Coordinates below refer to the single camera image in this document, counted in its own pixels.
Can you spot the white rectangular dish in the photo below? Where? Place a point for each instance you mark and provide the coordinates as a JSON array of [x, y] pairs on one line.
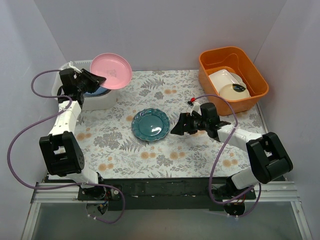
[[223, 77]]

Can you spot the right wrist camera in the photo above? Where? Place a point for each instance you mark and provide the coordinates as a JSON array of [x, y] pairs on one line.
[[194, 106]]

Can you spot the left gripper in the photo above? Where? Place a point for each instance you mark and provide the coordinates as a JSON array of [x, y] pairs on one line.
[[86, 82]]

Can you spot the cream plate with black mark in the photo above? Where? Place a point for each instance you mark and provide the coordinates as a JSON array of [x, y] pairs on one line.
[[234, 92]]

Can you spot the teal scalloped plate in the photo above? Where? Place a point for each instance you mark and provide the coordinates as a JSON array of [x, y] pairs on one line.
[[150, 125]]

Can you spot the orange plastic bin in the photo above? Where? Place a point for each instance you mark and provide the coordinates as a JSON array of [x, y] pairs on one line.
[[222, 67]]

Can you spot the blue round plate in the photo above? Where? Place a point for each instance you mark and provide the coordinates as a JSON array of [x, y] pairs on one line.
[[100, 91]]

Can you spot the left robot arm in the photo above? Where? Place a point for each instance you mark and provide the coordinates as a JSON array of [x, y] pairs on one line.
[[61, 152]]

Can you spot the pink plate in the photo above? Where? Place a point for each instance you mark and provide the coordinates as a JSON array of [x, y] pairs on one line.
[[114, 68]]

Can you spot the white plastic bin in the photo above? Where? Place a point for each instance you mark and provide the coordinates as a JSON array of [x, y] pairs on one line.
[[101, 102]]

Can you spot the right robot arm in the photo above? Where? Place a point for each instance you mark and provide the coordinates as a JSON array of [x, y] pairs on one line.
[[267, 156]]

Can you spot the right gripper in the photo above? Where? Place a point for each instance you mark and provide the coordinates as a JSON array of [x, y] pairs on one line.
[[189, 122]]

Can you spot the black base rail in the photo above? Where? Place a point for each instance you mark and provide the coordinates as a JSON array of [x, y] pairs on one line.
[[165, 193]]

